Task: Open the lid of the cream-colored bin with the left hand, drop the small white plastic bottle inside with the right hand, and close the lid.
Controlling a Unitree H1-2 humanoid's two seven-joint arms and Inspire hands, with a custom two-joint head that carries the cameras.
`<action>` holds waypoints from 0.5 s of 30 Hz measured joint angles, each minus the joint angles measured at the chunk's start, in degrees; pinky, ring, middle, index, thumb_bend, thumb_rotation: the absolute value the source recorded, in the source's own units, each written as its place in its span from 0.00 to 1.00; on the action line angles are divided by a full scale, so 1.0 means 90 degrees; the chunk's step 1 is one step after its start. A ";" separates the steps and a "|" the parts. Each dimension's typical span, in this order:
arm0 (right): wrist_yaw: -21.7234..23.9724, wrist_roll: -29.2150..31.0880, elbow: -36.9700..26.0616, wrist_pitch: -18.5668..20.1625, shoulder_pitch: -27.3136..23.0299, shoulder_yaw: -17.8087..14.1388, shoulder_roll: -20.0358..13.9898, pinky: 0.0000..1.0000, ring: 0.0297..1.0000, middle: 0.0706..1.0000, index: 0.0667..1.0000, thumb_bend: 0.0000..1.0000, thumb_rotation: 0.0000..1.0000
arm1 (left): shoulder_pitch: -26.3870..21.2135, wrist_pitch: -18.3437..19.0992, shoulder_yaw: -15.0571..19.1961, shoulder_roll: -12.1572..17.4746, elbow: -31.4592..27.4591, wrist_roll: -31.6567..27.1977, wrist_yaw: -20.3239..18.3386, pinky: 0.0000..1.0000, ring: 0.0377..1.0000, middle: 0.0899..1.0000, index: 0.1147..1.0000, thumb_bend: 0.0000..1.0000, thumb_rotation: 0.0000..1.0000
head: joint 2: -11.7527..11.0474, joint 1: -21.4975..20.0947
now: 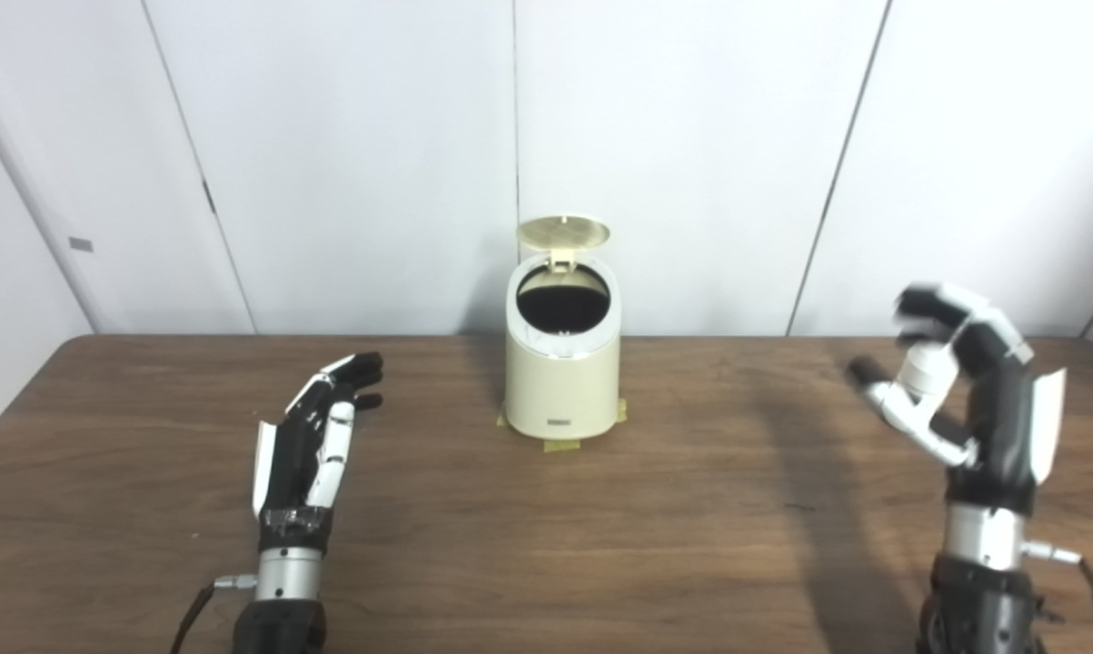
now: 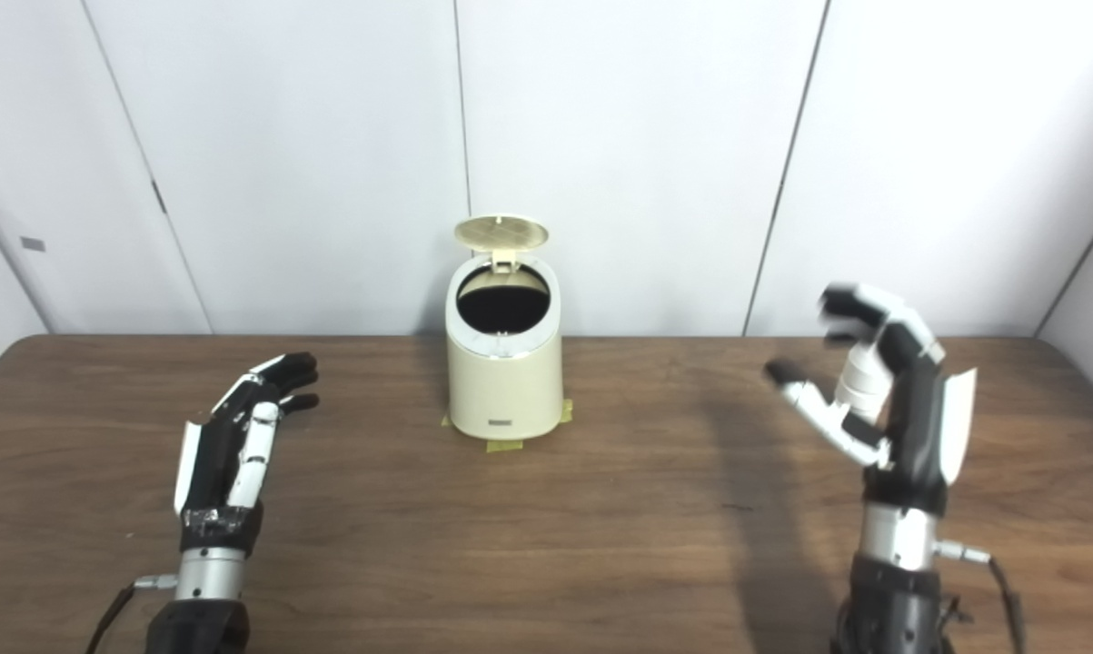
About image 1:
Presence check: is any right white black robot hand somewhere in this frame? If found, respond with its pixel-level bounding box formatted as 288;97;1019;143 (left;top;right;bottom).
846;283;1068;519

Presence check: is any small white plastic bottle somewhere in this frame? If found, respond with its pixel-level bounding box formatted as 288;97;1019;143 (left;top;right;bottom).
899;341;960;407

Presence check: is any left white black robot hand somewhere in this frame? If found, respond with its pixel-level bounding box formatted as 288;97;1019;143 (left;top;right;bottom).
252;352;385;553

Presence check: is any cream-colored bin body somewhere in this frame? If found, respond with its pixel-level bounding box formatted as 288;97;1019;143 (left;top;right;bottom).
503;254;622;442

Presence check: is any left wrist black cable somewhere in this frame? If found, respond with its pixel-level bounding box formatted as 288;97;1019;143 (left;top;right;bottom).
169;574;258;654

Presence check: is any cream round bin lid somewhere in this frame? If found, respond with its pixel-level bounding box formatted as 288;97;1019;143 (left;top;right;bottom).
516;215;611;273

